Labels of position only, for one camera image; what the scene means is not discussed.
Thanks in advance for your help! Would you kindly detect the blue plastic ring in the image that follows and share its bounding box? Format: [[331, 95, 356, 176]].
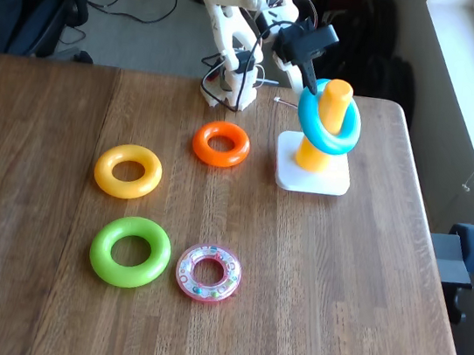
[[291, 74, 368, 159]]

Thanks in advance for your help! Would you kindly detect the black backpack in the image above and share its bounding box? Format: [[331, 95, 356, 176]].
[[297, 0, 404, 103]]

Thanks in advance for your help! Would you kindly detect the yellow peg on white base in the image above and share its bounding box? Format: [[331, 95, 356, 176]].
[[269, 72, 365, 200]]

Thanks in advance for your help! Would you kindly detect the red and white loose wire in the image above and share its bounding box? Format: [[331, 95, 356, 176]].
[[272, 96, 303, 110]]

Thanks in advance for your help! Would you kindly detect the black camera box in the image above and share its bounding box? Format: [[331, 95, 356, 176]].
[[300, 20, 342, 64]]

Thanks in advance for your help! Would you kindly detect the orange plastic ring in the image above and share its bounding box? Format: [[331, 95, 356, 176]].
[[189, 117, 254, 171]]

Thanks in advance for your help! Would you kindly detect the yellow plastic ring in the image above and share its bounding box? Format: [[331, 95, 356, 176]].
[[90, 138, 167, 205]]

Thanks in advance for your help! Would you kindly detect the clear pink beaded ring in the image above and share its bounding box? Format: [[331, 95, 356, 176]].
[[171, 240, 247, 309]]

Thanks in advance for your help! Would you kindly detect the green plastic ring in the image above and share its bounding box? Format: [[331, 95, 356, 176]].
[[85, 210, 177, 295]]

